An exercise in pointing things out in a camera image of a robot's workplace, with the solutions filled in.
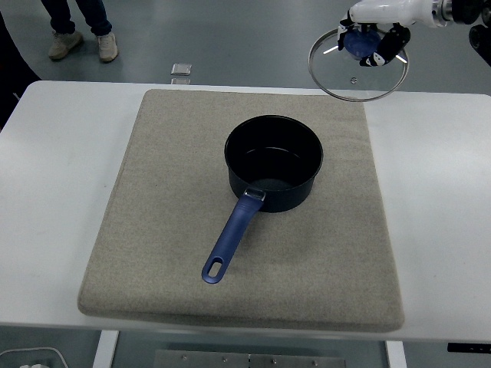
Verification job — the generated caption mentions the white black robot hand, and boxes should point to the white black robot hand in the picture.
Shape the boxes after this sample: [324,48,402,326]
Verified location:
[336,0,439,69]

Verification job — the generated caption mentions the glass pot lid blue knob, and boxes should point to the glass pot lid blue knob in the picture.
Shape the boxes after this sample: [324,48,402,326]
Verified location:
[308,25,410,103]

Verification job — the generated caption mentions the dark pot with blue handle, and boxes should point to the dark pot with blue handle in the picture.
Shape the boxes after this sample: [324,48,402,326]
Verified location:
[201,114,325,286]

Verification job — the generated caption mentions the beige fabric mat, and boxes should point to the beige fabric mat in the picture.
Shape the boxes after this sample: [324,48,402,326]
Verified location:
[77,88,407,331]

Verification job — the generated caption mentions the person with light shoes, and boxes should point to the person with light shoes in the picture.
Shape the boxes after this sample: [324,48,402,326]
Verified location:
[39,0,120,64]

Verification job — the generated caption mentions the white table leg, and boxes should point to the white table leg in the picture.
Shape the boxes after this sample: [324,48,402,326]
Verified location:
[93,329,120,368]
[385,340,407,368]

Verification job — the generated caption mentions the black flat bar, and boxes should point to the black flat bar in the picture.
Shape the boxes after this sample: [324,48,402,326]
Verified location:
[447,343,491,354]

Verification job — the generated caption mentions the grey metal plate with screws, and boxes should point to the grey metal plate with screws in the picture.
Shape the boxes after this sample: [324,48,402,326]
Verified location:
[153,348,346,368]

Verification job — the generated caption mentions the white cable loop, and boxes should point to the white cable loop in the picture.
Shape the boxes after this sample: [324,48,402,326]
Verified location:
[0,346,67,368]

